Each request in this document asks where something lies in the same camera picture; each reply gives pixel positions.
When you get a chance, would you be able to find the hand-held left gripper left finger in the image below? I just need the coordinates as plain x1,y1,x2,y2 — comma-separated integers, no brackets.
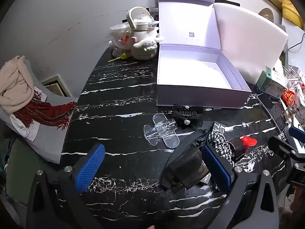
26,143,106,229

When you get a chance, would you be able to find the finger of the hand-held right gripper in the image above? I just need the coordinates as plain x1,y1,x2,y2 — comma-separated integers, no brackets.
288,126,305,146
268,135,305,165

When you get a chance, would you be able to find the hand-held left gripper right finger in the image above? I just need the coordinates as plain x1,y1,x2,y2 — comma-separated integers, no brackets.
201,144,280,229

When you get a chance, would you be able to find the black white checkered scrunchie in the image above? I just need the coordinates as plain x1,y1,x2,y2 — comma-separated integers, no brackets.
206,131,235,165

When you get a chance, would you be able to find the black curved banana clip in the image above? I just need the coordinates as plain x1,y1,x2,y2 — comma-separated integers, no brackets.
161,129,209,189

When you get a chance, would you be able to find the black lace hair clip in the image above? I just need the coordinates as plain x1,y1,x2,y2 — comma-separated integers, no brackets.
172,103,204,128

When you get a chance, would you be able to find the clear hair claw clip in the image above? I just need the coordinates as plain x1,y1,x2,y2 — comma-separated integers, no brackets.
143,114,180,148

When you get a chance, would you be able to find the white gift box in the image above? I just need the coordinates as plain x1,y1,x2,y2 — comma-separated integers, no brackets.
156,0,252,109

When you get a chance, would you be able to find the white printed cup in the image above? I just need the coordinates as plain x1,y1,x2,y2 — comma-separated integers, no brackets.
286,93,305,127

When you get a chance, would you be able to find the dark brown cylinder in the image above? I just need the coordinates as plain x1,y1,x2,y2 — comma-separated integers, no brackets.
228,137,246,161

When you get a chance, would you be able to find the smartphone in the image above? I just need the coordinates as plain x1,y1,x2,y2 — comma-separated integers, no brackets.
256,93,290,133

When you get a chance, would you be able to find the red packet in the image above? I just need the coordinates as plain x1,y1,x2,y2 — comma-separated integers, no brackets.
281,88,296,106

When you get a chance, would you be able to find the grey chair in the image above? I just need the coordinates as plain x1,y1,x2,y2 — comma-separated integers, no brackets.
0,60,77,165

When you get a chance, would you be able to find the green white carton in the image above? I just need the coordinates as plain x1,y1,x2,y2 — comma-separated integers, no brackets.
256,66,287,98

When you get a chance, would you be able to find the dark green cushion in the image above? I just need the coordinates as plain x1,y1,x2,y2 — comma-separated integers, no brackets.
6,138,48,206

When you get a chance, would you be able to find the red plaid scarf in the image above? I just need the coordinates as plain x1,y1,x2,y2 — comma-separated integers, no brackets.
13,89,78,131

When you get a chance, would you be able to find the white foam sheet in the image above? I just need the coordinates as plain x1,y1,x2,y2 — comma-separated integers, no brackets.
213,3,289,85

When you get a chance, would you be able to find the beige knitted scarf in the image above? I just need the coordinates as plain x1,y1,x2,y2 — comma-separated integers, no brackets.
0,56,35,115

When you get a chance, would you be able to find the yellow lollipop stick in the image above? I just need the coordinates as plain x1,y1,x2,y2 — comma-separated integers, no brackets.
108,53,127,63

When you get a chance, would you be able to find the woven brown fan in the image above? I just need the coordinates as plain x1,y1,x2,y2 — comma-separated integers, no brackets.
258,8,276,23

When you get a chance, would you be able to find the yellow plush object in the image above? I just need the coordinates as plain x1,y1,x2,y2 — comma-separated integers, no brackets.
281,0,304,27

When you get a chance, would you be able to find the clear plastic bag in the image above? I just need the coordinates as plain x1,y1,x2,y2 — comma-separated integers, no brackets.
109,21,134,57

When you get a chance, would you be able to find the white cartoon dog kettle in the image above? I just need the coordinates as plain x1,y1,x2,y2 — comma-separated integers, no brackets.
126,7,165,60

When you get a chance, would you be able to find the black board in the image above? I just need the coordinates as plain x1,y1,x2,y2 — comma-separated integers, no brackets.
216,0,241,6

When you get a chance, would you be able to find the clear jar black lid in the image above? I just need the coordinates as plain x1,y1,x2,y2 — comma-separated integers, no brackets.
148,7,160,21

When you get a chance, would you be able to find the black cable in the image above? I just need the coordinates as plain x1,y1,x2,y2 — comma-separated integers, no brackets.
287,32,305,53

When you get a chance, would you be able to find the wooden frame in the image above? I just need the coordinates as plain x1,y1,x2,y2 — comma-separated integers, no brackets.
41,75,72,97

